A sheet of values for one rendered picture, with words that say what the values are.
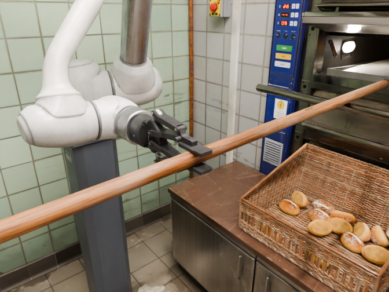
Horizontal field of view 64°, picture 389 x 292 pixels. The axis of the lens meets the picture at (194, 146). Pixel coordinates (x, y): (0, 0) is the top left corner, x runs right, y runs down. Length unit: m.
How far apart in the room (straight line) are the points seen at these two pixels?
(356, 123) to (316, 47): 0.38
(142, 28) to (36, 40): 0.72
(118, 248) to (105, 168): 0.43
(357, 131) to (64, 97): 1.18
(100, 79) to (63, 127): 0.50
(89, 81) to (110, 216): 0.59
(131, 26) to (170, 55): 0.95
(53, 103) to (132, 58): 0.50
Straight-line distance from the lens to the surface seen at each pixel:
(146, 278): 2.01
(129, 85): 1.23
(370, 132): 1.49
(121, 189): 0.52
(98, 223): 1.44
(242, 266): 1.45
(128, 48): 1.19
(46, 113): 0.76
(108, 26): 1.86
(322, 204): 1.53
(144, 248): 2.19
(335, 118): 1.55
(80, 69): 1.22
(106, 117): 0.80
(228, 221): 1.44
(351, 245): 1.39
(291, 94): 1.20
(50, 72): 0.80
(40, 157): 1.86
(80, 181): 1.33
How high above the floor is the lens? 1.44
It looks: 23 degrees down
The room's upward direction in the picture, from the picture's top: straight up
